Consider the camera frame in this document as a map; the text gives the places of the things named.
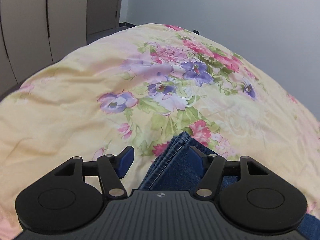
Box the blue denim jeans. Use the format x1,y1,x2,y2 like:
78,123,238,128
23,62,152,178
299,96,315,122
139,132,319,239

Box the floral yellow quilt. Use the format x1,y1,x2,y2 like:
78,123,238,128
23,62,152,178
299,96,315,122
1,24,319,239

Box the beige wardrobe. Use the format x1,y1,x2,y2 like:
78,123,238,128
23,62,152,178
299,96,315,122
1,0,87,93

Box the grey-brown door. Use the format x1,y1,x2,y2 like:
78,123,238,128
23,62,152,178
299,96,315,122
86,0,121,44

